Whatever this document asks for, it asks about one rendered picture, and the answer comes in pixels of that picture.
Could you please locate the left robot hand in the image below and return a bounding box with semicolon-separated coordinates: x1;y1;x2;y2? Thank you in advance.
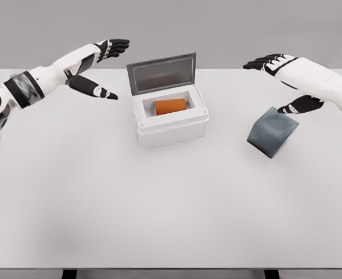
52;38;131;101

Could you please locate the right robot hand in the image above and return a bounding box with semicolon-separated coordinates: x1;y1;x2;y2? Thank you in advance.
242;53;339;115

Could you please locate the dark grey cube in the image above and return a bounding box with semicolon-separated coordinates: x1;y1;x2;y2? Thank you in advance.
246;106;300;159

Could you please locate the grey-lined box lid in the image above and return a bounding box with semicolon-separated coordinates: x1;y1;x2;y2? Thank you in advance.
126;52;197;97

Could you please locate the orange cylinder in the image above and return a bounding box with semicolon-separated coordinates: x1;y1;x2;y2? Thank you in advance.
154;98;187;116

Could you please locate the white box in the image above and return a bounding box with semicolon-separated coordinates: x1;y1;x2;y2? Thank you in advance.
129;88;210;149

